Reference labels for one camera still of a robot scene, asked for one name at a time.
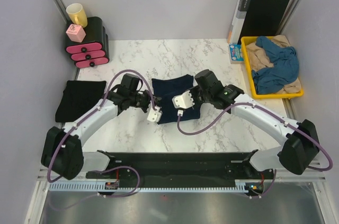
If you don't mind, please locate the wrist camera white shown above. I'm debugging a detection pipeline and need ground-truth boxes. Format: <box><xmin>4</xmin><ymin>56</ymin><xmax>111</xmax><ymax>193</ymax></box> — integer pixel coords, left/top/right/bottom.
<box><xmin>147</xmin><ymin>106</ymin><xmax>162</xmax><ymax>123</ymax></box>
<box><xmin>172</xmin><ymin>90</ymin><xmax>196</xmax><ymax>110</ymax></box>

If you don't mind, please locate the folded black t shirt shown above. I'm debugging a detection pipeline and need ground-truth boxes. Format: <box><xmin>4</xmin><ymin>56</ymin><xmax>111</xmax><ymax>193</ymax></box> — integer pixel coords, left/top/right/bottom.
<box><xmin>55</xmin><ymin>80</ymin><xmax>106</xmax><ymax>123</ymax></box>

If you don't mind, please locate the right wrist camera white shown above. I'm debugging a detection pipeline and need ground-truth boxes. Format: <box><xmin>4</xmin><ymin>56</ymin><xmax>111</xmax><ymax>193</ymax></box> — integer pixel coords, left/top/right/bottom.
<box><xmin>172</xmin><ymin>90</ymin><xmax>196</xmax><ymax>110</ymax></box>

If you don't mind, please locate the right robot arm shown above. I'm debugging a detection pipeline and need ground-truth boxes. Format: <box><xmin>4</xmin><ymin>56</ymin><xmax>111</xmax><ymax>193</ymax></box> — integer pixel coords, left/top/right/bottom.
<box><xmin>192</xmin><ymin>69</ymin><xmax>319</xmax><ymax>178</ymax></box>

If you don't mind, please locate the yellow mug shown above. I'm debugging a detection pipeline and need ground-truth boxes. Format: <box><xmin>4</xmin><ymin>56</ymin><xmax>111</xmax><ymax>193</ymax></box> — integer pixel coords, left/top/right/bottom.
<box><xmin>66</xmin><ymin>3</ymin><xmax>88</xmax><ymax>28</ymax></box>

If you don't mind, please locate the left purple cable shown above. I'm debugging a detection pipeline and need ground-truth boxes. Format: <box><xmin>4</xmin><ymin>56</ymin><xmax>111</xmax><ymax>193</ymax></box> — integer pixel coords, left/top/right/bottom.
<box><xmin>47</xmin><ymin>69</ymin><xmax>159</xmax><ymax>211</ymax></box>

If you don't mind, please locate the pink cube box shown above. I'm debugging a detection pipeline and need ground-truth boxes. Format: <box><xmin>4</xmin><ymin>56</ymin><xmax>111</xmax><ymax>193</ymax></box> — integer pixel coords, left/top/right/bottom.
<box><xmin>66</xmin><ymin>24</ymin><xmax>86</xmax><ymax>43</ymax></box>

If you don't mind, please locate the aluminium rail frame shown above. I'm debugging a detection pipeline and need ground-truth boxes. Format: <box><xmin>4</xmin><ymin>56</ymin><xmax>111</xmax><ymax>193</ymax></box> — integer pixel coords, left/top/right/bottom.
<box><xmin>23</xmin><ymin>96</ymin><xmax>327</xmax><ymax>224</ymax></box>

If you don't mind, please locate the blue small book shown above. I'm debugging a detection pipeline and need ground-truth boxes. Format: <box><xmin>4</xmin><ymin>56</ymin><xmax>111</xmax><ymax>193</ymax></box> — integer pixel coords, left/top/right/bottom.
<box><xmin>229</xmin><ymin>44</ymin><xmax>244</xmax><ymax>64</ymax></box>

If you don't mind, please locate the black orange folder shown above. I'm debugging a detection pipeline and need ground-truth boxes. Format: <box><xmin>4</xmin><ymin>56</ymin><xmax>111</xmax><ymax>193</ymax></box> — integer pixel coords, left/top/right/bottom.
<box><xmin>228</xmin><ymin>0</ymin><xmax>290</xmax><ymax>44</ymax></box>

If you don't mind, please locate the black pink drawer unit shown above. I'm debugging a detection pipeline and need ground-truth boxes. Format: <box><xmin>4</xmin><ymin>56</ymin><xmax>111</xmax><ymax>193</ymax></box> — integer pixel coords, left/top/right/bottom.
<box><xmin>64</xmin><ymin>16</ymin><xmax>110</xmax><ymax>69</ymax></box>

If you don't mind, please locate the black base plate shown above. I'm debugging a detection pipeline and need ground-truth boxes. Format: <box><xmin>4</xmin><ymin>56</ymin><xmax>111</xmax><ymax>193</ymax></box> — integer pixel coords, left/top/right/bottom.
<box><xmin>86</xmin><ymin>153</ymin><xmax>273</xmax><ymax>189</ymax></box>

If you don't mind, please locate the right cable duct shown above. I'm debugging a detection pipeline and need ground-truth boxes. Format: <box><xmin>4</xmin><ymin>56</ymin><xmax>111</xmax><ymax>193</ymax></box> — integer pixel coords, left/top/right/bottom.
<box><xmin>235</xmin><ymin>180</ymin><xmax>264</xmax><ymax>194</ymax></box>

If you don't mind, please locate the left cable duct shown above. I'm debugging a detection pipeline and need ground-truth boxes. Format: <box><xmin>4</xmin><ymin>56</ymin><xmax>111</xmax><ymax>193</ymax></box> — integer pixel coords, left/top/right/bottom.
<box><xmin>49</xmin><ymin>179</ymin><xmax>120</xmax><ymax>192</ymax></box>

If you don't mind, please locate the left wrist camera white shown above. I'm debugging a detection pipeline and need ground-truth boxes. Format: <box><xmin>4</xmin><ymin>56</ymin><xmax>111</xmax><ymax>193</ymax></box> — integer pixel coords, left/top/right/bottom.
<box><xmin>147</xmin><ymin>106</ymin><xmax>162</xmax><ymax>123</ymax></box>

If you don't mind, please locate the cable duct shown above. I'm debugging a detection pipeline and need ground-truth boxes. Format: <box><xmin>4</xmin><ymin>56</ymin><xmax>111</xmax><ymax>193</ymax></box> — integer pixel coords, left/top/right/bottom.
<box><xmin>49</xmin><ymin>179</ymin><xmax>120</xmax><ymax>192</ymax></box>
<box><xmin>235</xmin><ymin>180</ymin><xmax>264</xmax><ymax>194</ymax></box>

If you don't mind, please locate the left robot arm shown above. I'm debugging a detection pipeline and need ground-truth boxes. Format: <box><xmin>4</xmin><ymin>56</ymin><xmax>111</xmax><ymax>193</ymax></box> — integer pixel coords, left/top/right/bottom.
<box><xmin>41</xmin><ymin>70</ymin><xmax>162</xmax><ymax>183</ymax></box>

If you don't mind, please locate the navy blue t shirt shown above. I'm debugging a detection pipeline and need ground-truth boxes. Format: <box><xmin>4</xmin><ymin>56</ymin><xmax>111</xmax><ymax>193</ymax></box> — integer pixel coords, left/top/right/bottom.
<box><xmin>151</xmin><ymin>74</ymin><xmax>193</xmax><ymax>124</ymax></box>

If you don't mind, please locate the yellow plastic bin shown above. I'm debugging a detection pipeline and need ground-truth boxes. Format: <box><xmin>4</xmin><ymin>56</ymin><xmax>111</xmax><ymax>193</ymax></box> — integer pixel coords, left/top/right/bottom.
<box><xmin>240</xmin><ymin>37</ymin><xmax>304</xmax><ymax>99</ymax></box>

